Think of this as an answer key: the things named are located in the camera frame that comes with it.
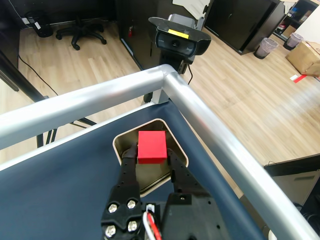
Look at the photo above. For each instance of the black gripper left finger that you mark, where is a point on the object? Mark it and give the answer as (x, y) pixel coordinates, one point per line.
(125, 190)

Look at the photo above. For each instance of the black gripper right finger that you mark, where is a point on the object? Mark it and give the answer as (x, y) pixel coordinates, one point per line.
(185, 180)

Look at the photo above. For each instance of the red cube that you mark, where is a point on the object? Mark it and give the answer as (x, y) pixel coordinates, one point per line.
(152, 147)

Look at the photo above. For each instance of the square metal container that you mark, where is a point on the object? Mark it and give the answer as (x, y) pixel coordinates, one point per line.
(152, 175)

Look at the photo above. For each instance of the dark blue table mat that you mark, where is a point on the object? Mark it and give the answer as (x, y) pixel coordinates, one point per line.
(62, 187)

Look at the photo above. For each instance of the black tripod legs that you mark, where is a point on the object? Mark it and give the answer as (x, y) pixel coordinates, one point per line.
(82, 122)

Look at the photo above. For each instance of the black beige desk unit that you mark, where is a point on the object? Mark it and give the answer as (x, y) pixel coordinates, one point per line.
(295, 180)

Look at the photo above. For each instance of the black webcam stand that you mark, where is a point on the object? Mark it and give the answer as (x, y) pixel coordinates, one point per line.
(175, 62)

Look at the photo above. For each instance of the black webcam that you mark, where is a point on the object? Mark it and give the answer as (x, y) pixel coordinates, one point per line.
(180, 42)

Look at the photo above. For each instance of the yellow tape strip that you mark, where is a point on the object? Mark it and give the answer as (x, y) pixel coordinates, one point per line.
(178, 33)

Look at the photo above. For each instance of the red white floor tape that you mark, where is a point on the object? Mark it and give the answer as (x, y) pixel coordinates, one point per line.
(298, 78)

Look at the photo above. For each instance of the red fire extinguisher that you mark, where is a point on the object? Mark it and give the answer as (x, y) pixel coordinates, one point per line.
(130, 31)

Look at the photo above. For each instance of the grey box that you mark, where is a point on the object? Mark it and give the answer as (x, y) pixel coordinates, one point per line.
(182, 21)

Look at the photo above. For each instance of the black office chair base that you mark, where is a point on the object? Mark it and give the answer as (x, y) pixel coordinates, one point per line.
(80, 32)

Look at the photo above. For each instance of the dark cabinet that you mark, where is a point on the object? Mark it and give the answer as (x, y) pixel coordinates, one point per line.
(240, 22)
(135, 15)

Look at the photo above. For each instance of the brown cardboard box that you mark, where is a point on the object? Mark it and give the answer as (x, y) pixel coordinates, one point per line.
(305, 58)

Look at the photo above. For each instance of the black cylindrical bin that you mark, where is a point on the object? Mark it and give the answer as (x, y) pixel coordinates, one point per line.
(41, 27)

